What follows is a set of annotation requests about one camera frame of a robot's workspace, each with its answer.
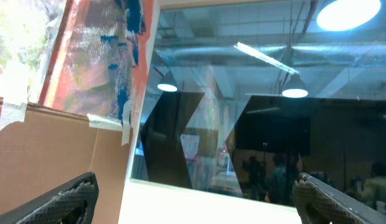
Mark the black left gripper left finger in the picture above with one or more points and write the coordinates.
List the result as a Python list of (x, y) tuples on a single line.
[(70, 203)]

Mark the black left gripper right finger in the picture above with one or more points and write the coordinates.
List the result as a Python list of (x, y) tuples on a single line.
[(317, 202)]

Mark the brown cardboard panel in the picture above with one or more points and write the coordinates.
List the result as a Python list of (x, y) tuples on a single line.
[(50, 148)]

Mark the glass window pane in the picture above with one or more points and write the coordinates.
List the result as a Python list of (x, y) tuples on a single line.
[(244, 97)]

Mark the colourful painted poster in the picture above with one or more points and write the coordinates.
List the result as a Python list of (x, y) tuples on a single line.
[(80, 57)]

